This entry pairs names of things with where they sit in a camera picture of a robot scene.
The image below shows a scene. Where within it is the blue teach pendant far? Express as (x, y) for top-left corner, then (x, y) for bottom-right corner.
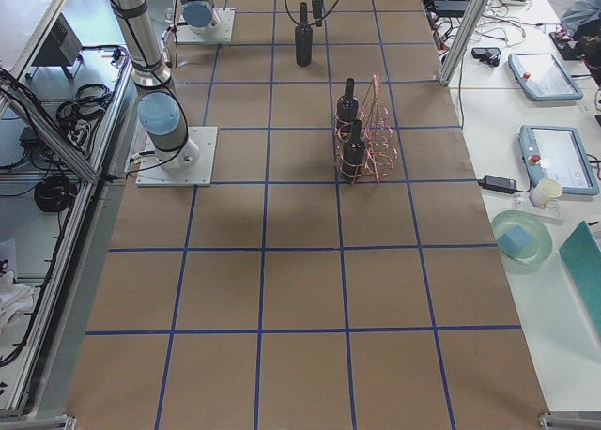
(507, 53), (583, 101)

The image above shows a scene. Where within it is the wine bottle in basket front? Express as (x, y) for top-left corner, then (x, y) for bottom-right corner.
(341, 119), (365, 181)

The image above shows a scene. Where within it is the blue teach pendant near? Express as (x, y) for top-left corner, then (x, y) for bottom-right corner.
(518, 125), (600, 196)

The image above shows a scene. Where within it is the blue foam cube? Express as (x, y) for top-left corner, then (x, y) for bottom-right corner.
(497, 225), (532, 256)

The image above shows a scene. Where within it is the dark glass wine bottle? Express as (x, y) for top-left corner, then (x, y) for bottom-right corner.
(295, 2), (313, 67)

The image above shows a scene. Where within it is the black controller box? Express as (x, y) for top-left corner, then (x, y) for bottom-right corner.
(32, 13), (83, 80)

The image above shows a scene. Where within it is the green glass plate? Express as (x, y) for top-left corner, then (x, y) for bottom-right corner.
(491, 210), (553, 266)

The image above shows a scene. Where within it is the copper wire wine basket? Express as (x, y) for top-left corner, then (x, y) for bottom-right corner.
(334, 73), (398, 183)

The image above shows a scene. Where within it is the blue teach pendant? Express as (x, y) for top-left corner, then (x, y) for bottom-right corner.
(507, 53), (583, 101)
(518, 125), (600, 196)

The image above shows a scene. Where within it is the black power adapter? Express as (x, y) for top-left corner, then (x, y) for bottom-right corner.
(478, 175), (517, 194)

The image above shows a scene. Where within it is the wine bottle in basket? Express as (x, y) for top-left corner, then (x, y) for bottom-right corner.
(341, 119), (365, 181)
(336, 78), (359, 133)

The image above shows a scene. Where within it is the aluminium frame post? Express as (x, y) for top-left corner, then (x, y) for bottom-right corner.
(439, 0), (488, 86)

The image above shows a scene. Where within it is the teal box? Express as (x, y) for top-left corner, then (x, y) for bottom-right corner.
(559, 221), (600, 332)

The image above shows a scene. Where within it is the wine bottle in basket rear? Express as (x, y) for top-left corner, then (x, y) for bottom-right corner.
(336, 78), (359, 133)

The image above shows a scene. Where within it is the white paper cup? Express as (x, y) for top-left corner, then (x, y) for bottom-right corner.
(529, 177), (563, 208)

